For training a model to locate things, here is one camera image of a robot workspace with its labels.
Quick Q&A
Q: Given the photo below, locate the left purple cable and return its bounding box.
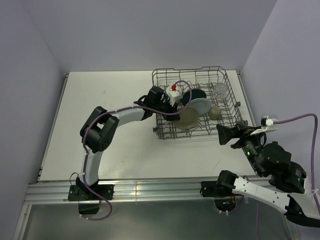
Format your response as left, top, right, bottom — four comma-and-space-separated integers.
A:
82, 80, 193, 196

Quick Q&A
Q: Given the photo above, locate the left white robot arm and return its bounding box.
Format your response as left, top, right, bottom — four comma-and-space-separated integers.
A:
76, 85, 182, 200

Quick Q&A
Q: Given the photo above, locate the beige ceramic plate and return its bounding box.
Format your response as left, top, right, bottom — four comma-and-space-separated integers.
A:
172, 107, 200, 130

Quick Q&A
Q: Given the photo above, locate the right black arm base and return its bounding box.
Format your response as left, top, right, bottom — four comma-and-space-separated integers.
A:
199, 180, 245, 216

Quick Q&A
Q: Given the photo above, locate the olive ceramic mug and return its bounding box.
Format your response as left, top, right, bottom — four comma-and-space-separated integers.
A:
208, 106, 221, 120

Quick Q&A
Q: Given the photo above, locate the clear glass tumbler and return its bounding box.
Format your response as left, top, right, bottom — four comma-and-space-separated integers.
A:
213, 82, 228, 100

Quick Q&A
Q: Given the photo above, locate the aluminium mounting rail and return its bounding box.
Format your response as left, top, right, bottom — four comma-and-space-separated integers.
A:
23, 176, 288, 205

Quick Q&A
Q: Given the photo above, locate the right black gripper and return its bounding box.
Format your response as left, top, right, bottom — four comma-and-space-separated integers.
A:
214, 122, 264, 175

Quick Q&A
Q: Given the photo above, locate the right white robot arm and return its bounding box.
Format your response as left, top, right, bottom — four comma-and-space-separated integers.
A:
213, 123, 320, 228

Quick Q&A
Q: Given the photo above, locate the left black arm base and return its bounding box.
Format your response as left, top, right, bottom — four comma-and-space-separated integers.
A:
67, 184, 114, 221

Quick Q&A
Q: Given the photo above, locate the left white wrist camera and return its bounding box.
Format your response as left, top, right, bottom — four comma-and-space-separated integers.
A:
167, 84, 183, 106

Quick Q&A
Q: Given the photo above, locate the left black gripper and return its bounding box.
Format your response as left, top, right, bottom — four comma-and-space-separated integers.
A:
153, 97, 180, 122

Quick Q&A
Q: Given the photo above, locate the teal ceramic plate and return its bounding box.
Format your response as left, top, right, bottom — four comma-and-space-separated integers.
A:
181, 88, 207, 106

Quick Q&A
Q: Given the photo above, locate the grey wire dish rack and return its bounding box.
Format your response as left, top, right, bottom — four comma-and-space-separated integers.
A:
152, 66, 250, 140

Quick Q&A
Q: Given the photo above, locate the teal white ceramic bowl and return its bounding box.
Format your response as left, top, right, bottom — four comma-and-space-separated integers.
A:
165, 85, 172, 95

